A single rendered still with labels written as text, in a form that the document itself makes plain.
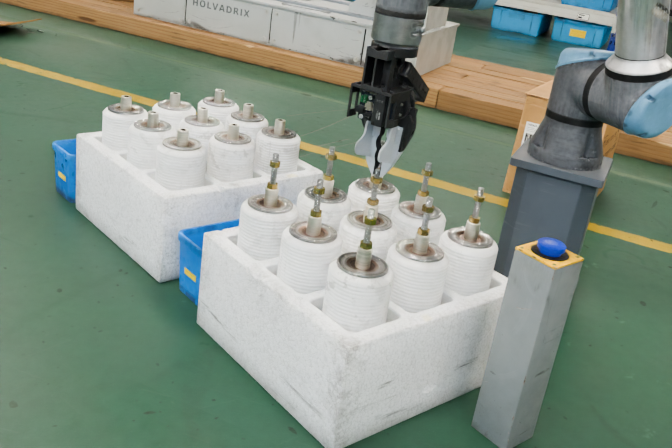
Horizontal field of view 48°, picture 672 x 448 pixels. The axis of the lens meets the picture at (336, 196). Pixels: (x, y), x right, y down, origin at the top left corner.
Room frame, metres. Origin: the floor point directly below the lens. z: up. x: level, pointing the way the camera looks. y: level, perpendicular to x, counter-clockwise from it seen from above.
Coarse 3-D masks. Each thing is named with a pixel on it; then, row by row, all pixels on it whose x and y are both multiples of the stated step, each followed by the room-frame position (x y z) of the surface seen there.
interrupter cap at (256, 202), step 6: (252, 198) 1.17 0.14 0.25; (258, 198) 1.17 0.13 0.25; (282, 198) 1.19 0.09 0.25; (252, 204) 1.14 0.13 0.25; (258, 204) 1.15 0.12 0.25; (282, 204) 1.16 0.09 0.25; (288, 204) 1.16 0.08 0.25; (258, 210) 1.12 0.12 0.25; (264, 210) 1.12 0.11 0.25; (270, 210) 1.13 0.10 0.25; (276, 210) 1.13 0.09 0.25; (282, 210) 1.13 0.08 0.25; (288, 210) 1.14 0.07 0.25
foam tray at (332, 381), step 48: (240, 288) 1.07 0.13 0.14; (288, 288) 1.01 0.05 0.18; (240, 336) 1.06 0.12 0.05; (288, 336) 0.97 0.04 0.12; (336, 336) 0.90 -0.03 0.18; (384, 336) 0.92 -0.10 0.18; (432, 336) 0.99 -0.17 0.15; (480, 336) 1.07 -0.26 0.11; (288, 384) 0.96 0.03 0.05; (336, 384) 0.88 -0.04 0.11; (384, 384) 0.93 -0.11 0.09; (432, 384) 1.01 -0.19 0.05; (480, 384) 1.09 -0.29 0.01; (336, 432) 0.88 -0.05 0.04
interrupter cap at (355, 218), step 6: (360, 210) 1.18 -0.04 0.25; (348, 216) 1.15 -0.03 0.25; (354, 216) 1.15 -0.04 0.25; (360, 216) 1.16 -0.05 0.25; (378, 216) 1.17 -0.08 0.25; (384, 216) 1.17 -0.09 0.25; (354, 222) 1.13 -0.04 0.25; (360, 222) 1.13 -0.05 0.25; (378, 222) 1.15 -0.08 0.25; (384, 222) 1.15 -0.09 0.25; (390, 222) 1.15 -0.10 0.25; (360, 228) 1.11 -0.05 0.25; (372, 228) 1.11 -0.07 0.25; (378, 228) 1.12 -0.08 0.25; (384, 228) 1.12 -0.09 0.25
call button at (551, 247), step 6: (540, 240) 0.99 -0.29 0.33; (546, 240) 0.99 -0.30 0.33; (552, 240) 0.99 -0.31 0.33; (558, 240) 1.00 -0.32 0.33; (540, 246) 0.98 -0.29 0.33; (546, 246) 0.97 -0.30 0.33; (552, 246) 0.97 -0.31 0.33; (558, 246) 0.97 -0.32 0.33; (564, 246) 0.98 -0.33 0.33; (546, 252) 0.97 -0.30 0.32; (552, 252) 0.96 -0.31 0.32; (558, 252) 0.97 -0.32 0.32; (564, 252) 0.97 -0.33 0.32
